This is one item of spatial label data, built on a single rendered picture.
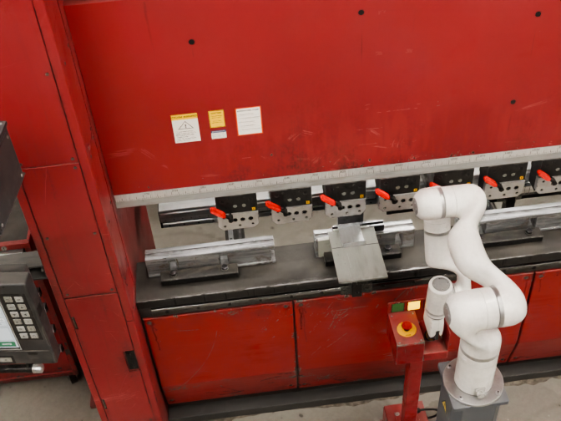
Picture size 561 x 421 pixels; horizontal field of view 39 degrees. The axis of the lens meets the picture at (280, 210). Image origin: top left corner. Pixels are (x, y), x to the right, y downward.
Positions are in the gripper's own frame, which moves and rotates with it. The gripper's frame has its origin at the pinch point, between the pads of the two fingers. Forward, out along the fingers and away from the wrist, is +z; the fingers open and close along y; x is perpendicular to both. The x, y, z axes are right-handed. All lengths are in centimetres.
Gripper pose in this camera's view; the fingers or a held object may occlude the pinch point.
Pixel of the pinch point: (432, 334)
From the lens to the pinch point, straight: 309.9
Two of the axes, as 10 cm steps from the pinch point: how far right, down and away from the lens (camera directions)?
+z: 0.4, 6.7, 7.4
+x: 9.9, -1.2, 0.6
